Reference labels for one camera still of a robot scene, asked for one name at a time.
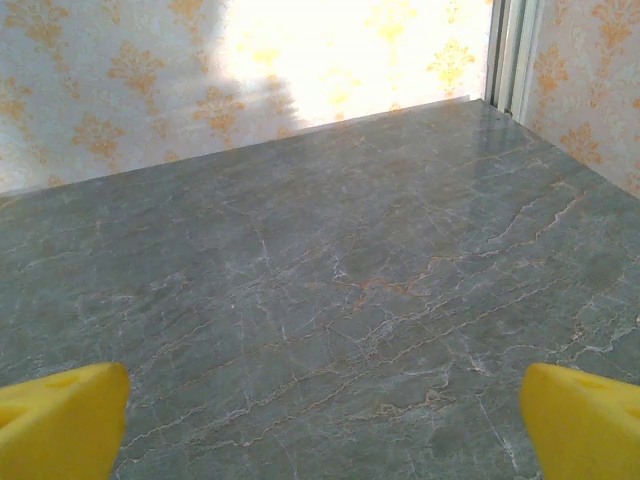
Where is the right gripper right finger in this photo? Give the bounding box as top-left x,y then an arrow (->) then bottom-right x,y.
519,362 -> 640,480

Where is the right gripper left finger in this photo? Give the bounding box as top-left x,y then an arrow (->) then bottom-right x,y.
0,362 -> 132,480

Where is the aluminium frame post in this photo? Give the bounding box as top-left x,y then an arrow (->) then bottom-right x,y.
482,0 -> 544,126

